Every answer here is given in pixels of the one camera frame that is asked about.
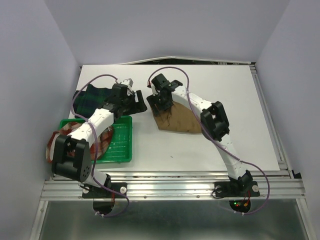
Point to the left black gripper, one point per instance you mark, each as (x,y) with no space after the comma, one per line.
(137,107)

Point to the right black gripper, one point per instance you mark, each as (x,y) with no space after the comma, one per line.
(152,100)

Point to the tan pleated skirt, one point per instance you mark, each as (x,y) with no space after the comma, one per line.
(177,119)

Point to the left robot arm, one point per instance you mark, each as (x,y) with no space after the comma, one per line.
(71,154)

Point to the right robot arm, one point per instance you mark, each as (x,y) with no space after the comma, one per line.
(215,127)

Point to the green plastic tray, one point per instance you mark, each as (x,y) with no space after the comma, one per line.
(120,147)

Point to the green plaid skirt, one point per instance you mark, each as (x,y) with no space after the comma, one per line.
(90,99)

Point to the red plaid skirt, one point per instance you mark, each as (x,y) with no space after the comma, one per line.
(104,139)

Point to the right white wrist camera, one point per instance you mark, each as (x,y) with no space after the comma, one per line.
(153,89)

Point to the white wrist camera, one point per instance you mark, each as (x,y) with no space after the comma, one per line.
(153,89)
(129,83)

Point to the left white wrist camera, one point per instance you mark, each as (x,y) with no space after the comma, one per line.
(129,83)

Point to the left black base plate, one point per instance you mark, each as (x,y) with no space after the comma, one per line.
(93,192)

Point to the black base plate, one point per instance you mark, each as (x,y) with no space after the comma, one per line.
(93,192)
(227,189)

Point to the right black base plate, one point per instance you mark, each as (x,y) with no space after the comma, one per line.
(227,189)

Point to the aluminium frame rail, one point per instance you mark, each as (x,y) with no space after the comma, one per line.
(179,205)

